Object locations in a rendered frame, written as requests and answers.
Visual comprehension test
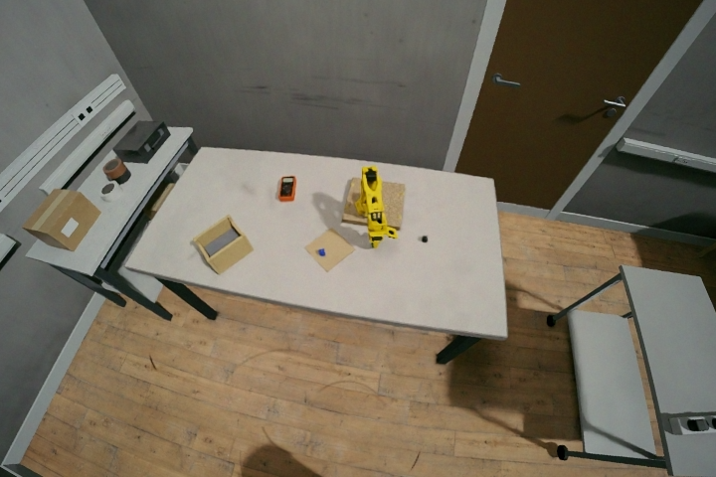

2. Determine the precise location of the tan open wooden crate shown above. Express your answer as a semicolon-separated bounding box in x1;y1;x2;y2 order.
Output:
194;222;254;275

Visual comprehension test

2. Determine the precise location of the orange pocket multimeter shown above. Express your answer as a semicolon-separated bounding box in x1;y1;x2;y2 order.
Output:
278;176;296;202

